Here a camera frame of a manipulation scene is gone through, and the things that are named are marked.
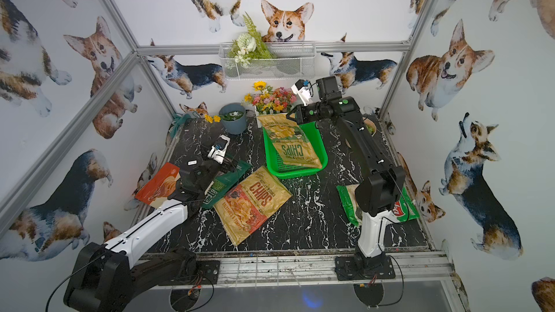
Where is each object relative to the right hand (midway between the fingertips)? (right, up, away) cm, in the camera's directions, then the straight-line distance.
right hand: (294, 108), depth 78 cm
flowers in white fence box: (-13, +8, +28) cm, 32 cm away
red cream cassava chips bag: (-58, -32, +16) cm, 69 cm away
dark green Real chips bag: (-30, -30, +17) cm, 46 cm away
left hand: (-26, -11, +2) cm, 28 cm away
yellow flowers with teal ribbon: (-63, 0, +42) cm, 76 cm away
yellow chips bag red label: (-18, -38, +12) cm, 43 cm away
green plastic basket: (-6, -26, +22) cm, 34 cm away
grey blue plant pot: (-32, 0, +35) cm, 47 cm away
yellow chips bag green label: (0, -14, +12) cm, 19 cm away
